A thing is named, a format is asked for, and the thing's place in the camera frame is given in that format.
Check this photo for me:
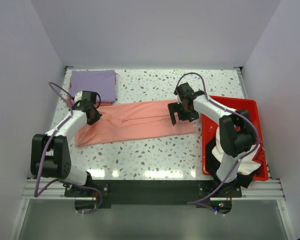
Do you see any aluminium table frame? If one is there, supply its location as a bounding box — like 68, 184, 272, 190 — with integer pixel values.
21, 69, 284, 204

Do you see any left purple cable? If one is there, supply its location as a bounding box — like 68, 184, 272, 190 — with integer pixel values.
33, 81, 75, 198

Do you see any folded dark pink t shirt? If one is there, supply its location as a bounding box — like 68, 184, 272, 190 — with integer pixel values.
66, 97, 112, 108

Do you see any white t shirt red print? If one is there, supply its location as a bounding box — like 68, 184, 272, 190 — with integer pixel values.
211, 127, 262, 176

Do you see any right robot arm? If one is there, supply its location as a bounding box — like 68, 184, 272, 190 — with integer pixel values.
167, 83, 260, 197

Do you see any folded purple t shirt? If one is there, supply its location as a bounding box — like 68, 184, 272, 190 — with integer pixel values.
68, 70, 117, 103

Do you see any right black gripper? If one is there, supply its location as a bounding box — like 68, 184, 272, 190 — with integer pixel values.
168, 100, 199, 125

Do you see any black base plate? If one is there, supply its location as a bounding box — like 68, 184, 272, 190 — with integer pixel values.
64, 179, 243, 210

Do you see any salmon pink t shirt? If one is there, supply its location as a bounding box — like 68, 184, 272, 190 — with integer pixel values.
75, 100, 195, 147

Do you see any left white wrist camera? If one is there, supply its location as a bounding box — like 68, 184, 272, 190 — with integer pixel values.
73, 91, 83, 103

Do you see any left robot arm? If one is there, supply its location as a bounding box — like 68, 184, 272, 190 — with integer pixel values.
30, 91, 102, 196

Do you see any red plastic bin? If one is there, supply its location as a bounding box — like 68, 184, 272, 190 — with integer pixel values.
201, 96, 269, 181

